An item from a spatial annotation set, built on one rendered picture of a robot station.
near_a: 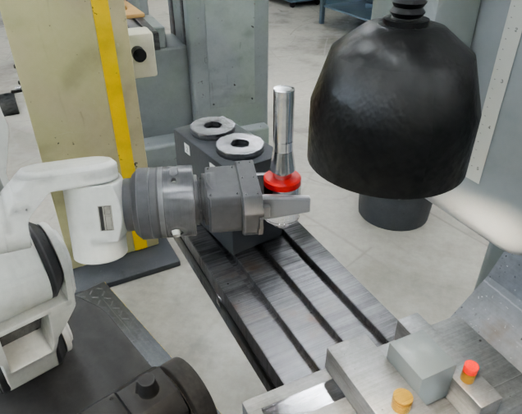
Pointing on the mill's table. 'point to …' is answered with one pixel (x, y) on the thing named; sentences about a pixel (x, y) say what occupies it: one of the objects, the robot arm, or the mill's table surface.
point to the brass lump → (401, 401)
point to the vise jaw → (368, 377)
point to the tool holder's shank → (283, 132)
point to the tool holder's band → (281, 182)
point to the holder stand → (222, 135)
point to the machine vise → (263, 404)
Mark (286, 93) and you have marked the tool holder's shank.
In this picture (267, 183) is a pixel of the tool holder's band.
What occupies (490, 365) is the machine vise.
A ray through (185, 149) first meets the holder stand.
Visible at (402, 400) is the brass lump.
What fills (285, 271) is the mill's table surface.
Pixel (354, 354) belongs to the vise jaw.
